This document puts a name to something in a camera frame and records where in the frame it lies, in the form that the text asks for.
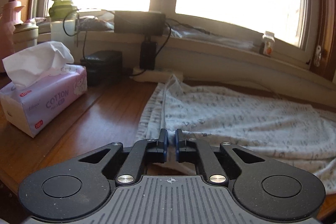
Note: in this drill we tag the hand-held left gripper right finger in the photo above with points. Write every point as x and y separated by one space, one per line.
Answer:
178 144

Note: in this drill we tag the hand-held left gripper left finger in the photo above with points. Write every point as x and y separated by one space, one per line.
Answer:
164 144

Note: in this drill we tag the white checker-print pajama pants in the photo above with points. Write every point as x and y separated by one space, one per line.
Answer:
236 119

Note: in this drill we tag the white power strip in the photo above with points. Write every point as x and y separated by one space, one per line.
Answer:
157 75

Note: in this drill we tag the black power adapter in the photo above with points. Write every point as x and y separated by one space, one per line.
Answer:
148 54

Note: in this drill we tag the black textured case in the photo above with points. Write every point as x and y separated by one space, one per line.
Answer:
105 66

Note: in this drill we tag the beige windowsill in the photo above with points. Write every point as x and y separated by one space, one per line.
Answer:
236 61

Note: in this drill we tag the clear plastic bag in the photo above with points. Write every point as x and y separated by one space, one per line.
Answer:
210 36

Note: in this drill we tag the black box device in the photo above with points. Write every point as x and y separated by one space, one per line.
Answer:
139 22

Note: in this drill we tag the pink tissue box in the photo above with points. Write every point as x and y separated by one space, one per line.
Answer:
44 90

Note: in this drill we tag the clear jar orange label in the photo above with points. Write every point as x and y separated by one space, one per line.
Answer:
268 44

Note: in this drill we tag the white bottle green lid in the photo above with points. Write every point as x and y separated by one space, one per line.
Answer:
63 24

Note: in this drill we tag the white cup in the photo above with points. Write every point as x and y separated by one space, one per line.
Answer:
25 39

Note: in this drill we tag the pink bottle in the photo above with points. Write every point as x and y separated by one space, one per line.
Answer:
8 29

